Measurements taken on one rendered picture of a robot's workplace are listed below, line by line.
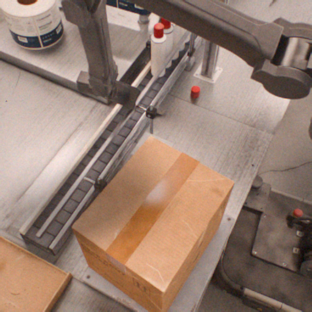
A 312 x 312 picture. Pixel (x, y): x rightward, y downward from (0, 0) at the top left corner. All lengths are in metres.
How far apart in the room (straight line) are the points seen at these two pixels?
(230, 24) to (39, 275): 0.82
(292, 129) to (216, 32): 1.91
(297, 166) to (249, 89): 0.97
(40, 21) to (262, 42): 1.01
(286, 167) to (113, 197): 1.61
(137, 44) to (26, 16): 0.41
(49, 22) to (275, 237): 1.29
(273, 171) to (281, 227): 0.53
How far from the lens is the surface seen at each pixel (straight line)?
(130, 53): 1.53
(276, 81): 0.69
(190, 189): 0.88
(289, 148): 2.44
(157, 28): 1.30
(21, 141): 1.38
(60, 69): 1.50
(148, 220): 0.85
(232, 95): 1.47
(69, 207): 1.15
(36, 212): 1.13
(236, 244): 1.81
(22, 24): 1.54
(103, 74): 0.99
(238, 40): 0.67
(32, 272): 1.16
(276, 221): 1.87
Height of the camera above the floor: 1.89
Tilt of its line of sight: 56 degrees down
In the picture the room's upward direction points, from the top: straight up
